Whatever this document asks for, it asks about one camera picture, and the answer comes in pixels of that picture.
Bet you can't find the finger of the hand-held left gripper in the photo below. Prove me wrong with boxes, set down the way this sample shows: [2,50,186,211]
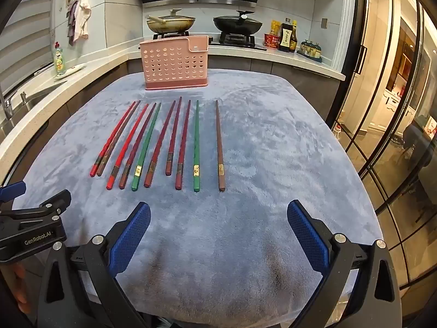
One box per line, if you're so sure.
[0,189,72,230]
[0,181,27,210]

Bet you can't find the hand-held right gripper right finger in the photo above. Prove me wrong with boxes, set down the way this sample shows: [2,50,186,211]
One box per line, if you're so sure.
[287,200,403,328]

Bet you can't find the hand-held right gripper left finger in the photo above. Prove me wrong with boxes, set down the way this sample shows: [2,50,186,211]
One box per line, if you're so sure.
[36,201,151,328]

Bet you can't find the green chopstick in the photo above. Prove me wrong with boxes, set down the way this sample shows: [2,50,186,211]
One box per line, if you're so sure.
[131,102,162,192]
[193,100,201,192]

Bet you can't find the pink perforated utensil holder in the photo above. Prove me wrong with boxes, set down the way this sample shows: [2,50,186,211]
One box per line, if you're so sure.
[139,36,210,91]

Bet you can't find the person's left hand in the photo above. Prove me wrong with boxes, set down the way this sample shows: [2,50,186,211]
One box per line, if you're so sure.
[7,262,28,314]

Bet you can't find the grey-blue plush table cloth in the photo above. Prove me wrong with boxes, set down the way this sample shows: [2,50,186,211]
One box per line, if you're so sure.
[10,68,383,319]

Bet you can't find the chrome faucet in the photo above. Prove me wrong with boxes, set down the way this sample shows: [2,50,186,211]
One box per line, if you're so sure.
[0,88,15,121]

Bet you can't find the steel sink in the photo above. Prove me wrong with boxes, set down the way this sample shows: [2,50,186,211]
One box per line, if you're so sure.
[0,79,67,134]

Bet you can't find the white dish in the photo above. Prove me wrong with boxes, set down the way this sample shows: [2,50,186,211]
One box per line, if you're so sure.
[55,63,86,78]

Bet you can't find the green dish soap bottle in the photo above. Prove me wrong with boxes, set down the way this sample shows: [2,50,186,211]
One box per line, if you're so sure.
[54,42,67,75]

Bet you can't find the black framed glass door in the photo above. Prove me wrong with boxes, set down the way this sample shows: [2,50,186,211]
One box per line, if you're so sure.
[326,0,437,282]

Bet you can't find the white kitchen countertop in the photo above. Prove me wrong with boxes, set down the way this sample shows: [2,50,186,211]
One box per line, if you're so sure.
[0,43,347,185]

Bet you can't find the white window blinds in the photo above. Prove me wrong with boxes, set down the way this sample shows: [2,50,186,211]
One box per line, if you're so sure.
[0,0,59,83]

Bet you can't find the purple hanging cloth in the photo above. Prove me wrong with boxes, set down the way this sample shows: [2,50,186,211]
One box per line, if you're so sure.
[67,0,79,46]

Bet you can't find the spice jar set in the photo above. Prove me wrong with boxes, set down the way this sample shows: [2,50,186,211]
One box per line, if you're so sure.
[297,39,323,63]

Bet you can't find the white hanging towel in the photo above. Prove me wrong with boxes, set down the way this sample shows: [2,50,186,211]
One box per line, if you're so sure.
[73,0,92,40]

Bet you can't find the dark sauce bottle yellow cap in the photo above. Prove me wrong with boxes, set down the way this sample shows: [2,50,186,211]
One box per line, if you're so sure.
[289,20,299,53]

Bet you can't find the dark soy sauce bottle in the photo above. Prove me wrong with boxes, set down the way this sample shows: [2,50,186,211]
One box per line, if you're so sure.
[279,18,293,52]

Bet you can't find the black gas stove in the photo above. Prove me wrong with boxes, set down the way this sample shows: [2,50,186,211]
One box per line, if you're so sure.
[152,31,268,51]

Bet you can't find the golden wok with lid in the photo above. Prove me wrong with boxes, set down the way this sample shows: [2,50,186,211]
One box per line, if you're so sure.
[146,8,197,35]

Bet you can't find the black wok with lid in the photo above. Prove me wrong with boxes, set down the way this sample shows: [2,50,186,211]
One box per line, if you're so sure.
[212,10,264,35]

